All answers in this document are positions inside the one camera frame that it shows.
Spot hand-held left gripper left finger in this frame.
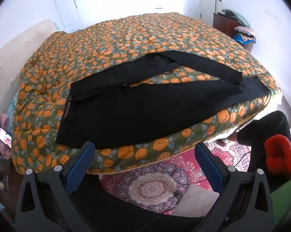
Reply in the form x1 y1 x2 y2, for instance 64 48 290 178
15 141 96 232

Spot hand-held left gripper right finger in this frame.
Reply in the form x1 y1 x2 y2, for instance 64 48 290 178
194 142 275 232

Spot black pants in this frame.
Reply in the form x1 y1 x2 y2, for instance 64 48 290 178
55 51 272 150

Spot white cushion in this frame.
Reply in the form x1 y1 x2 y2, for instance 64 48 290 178
184 185 220 217

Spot patterned red rug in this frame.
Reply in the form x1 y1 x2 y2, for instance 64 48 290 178
99 140 255 217

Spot person's leg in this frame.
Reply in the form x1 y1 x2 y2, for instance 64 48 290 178
236 110 291 182

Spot red fuzzy slipper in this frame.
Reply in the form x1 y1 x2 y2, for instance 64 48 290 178
264 134 291 177

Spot wooden nightstand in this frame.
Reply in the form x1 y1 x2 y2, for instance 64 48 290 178
0 157 18 199

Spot smartphone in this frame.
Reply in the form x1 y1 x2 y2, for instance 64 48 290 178
0 128 12 148

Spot pink cloth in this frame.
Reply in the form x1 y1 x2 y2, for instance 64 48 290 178
0 112 13 159

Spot beige headboard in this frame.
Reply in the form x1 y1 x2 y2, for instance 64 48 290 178
0 19 57 116

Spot pile of colourful clothes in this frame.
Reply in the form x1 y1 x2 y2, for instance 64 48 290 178
233 25 257 44

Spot orange floral quilt bed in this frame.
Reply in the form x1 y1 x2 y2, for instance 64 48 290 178
11 12 282 176

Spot dark wooden dresser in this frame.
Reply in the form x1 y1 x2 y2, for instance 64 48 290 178
213 12 255 52

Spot white door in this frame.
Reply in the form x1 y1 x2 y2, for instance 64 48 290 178
200 0 223 25

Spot white wardrobe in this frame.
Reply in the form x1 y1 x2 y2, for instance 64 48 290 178
49 0 201 33

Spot black cable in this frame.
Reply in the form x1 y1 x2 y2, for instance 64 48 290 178
157 169 189 217

